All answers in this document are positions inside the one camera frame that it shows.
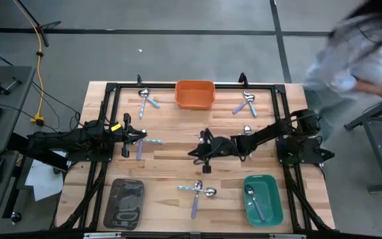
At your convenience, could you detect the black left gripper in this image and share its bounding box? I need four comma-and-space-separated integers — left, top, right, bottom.
109, 112, 148, 159

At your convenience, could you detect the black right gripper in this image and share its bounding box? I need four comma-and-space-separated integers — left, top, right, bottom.
188, 128, 237, 174

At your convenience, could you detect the dark grey plastic bin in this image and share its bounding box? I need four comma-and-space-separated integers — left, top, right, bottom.
103, 178, 145, 231

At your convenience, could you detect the orange plastic bin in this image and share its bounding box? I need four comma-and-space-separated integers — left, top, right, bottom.
174, 79, 216, 110

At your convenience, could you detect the green plastic bin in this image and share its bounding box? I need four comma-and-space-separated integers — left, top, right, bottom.
242, 174, 284, 228

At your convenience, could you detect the black metal beam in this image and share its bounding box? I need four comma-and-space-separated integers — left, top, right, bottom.
7, 132, 69, 172

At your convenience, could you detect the white paper sheet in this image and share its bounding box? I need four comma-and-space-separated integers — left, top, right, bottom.
24, 151, 68, 202

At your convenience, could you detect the grey desk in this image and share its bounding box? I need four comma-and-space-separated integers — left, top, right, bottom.
0, 65, 36, 236

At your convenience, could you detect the black tripod stand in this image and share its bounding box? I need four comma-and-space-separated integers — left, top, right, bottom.
15, 0, 62, 47

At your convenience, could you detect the black metal side table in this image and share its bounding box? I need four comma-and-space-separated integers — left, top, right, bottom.
343, 88, 382, 193

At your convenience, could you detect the person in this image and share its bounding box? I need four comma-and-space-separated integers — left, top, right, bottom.
302, 0, 382, 140

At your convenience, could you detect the spoon with striped teal handle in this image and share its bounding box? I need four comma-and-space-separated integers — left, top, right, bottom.
139, 88, 151, 120
177, 185, 218, 199
131, 138, 164, 145

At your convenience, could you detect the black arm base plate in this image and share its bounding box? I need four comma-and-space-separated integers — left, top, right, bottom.
275, 135, 336, 165
66, 132, 115, 163

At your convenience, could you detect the black metal table frame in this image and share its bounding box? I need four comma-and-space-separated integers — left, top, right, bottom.
50, 81, 336, 233

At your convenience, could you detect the spoon with grey-blue handle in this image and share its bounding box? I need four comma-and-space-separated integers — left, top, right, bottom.
245, 185, 267, 222

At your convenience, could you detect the black floor cable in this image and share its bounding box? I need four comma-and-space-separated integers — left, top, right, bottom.
0, 81, 82, 133

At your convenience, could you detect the silver metal bracket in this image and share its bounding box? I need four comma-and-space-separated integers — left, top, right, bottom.
84, 232, 122, 239

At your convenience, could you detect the yellow cable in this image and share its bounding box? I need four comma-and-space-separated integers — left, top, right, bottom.
11, 0, 46, 127

